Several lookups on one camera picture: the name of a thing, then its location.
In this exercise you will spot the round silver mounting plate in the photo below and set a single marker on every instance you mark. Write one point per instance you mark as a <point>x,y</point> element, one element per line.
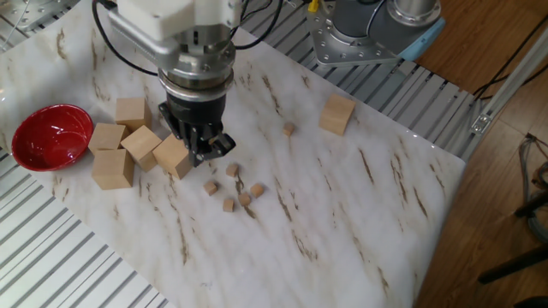
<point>30,13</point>

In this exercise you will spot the white marble pattern sheet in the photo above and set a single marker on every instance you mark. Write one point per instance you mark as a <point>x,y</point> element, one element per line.
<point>321,214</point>

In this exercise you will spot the black chair leg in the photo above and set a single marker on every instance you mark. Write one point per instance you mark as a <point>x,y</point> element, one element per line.
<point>514,265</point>
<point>533,205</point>

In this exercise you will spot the small wooden cube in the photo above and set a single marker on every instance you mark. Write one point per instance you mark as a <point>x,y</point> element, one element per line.
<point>244,199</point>
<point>228,205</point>
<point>210,188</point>
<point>288,129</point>
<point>232,170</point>
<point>257,190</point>

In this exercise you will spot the white plastic wrist bracket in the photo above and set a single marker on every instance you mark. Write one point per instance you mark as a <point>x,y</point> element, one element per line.
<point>171,15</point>

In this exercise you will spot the yellow plastic piece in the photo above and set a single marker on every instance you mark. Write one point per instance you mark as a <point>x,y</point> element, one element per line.
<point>313,5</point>

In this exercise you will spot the large wooden cube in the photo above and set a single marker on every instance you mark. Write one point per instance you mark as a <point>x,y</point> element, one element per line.
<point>171,158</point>
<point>106,137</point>
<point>337,114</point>
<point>140,145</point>
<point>133,112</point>
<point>112,169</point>

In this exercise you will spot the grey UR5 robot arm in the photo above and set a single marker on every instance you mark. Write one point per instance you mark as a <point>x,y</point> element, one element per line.
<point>377,25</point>

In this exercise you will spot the silver wrist adapter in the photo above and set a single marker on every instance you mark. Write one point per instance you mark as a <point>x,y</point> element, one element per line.
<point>197,68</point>

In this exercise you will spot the red glossy bowl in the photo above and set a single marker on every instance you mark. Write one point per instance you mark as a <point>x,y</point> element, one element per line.
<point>52,137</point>

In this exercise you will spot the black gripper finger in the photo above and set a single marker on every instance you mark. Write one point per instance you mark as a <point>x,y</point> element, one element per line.
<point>227,146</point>
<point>175,124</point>

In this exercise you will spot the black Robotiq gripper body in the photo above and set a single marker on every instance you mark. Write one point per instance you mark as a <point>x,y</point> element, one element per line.
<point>197,112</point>

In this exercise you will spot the aluminium frame post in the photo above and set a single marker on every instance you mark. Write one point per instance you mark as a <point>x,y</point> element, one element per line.
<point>509,83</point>

